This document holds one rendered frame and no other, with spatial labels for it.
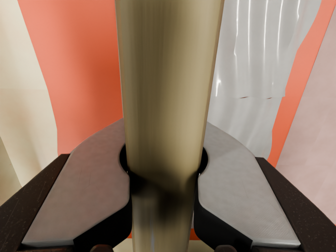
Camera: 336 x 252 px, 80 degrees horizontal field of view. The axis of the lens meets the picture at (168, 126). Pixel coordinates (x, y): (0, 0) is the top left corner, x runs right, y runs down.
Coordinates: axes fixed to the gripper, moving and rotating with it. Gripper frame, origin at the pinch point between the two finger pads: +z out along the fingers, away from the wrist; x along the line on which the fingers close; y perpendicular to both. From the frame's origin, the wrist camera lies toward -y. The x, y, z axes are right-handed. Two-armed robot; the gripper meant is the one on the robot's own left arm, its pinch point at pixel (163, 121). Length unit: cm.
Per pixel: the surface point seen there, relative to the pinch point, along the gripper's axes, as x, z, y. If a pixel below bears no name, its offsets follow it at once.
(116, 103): -4.1, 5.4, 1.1
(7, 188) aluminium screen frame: -15.1, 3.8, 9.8
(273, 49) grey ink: 8.2, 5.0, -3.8
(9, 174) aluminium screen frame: -15.1, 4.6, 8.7
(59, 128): -9.5, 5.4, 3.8
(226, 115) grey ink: 5.5, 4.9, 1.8
